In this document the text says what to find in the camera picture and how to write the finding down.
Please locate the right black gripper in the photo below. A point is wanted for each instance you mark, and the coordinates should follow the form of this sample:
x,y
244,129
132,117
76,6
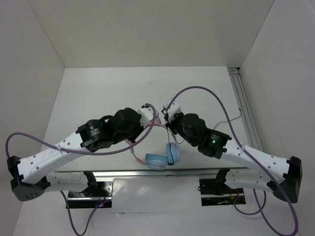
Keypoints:
x,y
170,125

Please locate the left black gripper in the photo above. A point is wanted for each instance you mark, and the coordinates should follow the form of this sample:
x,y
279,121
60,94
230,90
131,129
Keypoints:
x,y
140,126

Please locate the pink blue cat-ear headphones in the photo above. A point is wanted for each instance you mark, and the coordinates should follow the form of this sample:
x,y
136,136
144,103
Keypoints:
x,y
159,162

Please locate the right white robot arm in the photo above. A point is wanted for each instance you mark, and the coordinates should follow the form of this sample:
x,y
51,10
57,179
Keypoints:
x,y
278,175

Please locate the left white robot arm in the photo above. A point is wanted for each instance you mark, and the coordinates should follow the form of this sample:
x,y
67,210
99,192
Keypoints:
x,y
34,175

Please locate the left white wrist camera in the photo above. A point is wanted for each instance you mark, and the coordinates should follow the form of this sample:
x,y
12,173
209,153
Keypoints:
x,y
147,114

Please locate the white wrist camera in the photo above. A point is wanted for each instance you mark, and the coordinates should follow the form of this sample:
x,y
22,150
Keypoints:
x,y
170,109
147,114

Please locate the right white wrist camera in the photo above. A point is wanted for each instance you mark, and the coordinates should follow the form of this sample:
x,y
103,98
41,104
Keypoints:
x,y
170,109

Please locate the aluminium rail at right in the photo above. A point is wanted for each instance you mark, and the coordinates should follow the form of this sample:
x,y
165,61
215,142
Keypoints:
x,y
242,100

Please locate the aluminium rail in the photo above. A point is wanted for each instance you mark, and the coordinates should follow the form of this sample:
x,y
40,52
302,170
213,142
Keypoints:
x,y
242,100
102,175

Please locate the aluminium rail at front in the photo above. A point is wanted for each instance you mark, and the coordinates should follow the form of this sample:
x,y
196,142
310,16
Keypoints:
x,y
102,175

